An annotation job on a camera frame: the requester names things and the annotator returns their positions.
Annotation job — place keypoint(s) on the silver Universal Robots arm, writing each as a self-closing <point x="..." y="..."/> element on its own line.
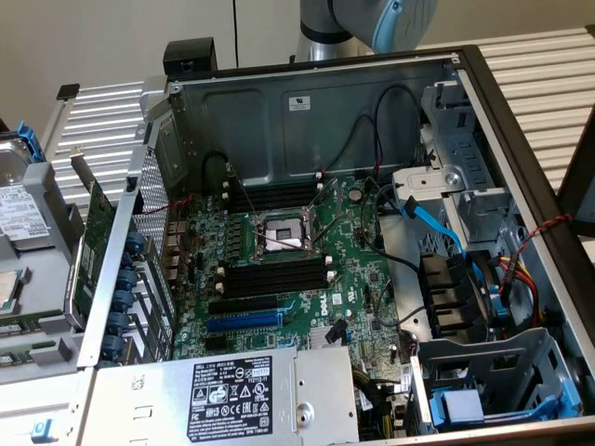
<point x="321" y="28"/>

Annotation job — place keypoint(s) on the RAM slot white clips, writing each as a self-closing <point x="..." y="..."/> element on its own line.
<point x="279" y="197"/>
<point x="279" y="186"/>
<point x="279" y="279"/>
<point x="279" y="265"/>

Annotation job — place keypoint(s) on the metal CPU socket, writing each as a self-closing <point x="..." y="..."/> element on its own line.
<point x="283" y="230"/>

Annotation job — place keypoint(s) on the thin metal locking lever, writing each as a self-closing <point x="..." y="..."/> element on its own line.
<point x="327" y="231"/>
<point x="244" y="192"/>
<point x="325" y="190"/>

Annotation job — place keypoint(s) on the round coin battery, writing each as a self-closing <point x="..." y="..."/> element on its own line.
<point x="356" y="193"/>

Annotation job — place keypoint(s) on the green Dell motherboard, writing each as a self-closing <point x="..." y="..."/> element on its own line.
<point x="358" y="279"/>

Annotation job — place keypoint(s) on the long black expansion slot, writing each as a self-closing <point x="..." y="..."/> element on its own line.
<point x="241" y="305"/>

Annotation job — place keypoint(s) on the blue expansion slot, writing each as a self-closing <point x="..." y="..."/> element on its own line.
<point x="241" y="321"/>

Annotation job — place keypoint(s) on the silver chipset heatsink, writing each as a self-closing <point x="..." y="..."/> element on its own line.
<point x="318" y="338"/>

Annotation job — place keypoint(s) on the metal rear port block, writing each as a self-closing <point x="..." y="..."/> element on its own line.
<point x="176" y="251"/>

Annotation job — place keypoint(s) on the open metal PC case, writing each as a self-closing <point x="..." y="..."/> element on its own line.
<point x="362" y="102"/>

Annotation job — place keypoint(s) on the short black expansion slot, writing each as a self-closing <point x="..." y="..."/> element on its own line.
<point x="216" y="343"/>

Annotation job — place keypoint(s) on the blue card retention clip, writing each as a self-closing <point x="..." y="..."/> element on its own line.
<point x="136" y="241"/>
<point x="123" y="300"/>
<point x="112" y="347"/>
<point x="119" y="323"/>
<point x="126" y="279"/>
<point x="128" y="260"/>

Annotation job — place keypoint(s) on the black case fan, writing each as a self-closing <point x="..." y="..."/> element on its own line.
<point x="446" y="297"/>

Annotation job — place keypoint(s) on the metal disk bay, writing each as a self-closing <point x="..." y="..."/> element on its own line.
<point x="469" y="153"/>

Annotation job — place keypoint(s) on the black box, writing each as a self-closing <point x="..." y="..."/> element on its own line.
<point x="190" y="58"/>

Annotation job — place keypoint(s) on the green graphics card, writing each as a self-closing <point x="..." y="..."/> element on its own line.
<point x="95" y="241"/>

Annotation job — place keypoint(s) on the blue plastic latch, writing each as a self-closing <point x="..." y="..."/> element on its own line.
<point x="498" y="306"/>

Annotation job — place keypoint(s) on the silver power supply unit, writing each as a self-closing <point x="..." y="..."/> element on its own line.
<point x="149" y="395"/>

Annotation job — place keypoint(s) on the grey disk bay cage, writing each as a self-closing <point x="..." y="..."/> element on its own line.
<point x="488" y="353"/>

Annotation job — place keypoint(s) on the blue disk caddy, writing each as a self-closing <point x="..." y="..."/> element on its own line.
<point x="460" y="404"/>

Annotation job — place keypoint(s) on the grey parts rack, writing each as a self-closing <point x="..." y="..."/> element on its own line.
<point x="42" y="279"/>

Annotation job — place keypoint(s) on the black table end cap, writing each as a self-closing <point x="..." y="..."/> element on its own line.
<point x="68" y="91"/>

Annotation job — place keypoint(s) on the silver hard disk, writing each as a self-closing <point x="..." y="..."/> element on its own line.
<point x="18" y="213"/>

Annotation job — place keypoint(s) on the dark panel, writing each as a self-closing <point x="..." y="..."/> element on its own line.
<point x="581" y="176"/>

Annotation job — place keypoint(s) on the silver CPU chip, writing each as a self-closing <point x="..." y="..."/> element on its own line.
<point x="7" y="292"/>

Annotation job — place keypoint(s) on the blue case latch button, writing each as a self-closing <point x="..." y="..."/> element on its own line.
<point x="43" y="429"/>

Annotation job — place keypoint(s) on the blue disk bracket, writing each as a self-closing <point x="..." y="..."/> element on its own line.
<point x="31" y="139"/>

